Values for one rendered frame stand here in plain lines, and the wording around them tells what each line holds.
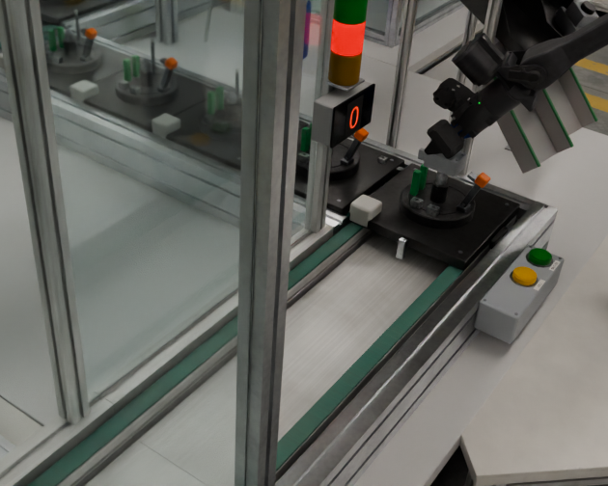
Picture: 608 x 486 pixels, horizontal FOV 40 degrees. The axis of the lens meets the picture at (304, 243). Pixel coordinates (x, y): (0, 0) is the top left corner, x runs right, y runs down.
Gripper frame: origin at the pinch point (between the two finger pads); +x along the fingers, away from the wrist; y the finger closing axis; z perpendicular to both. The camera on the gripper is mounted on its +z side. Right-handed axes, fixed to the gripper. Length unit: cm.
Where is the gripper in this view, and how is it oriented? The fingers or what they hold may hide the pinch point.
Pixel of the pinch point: (444, 138)
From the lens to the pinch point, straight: 153.6
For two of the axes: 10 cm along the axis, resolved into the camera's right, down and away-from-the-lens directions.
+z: -6.1, -7.9, -0.2
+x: -5.5, 4.1, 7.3
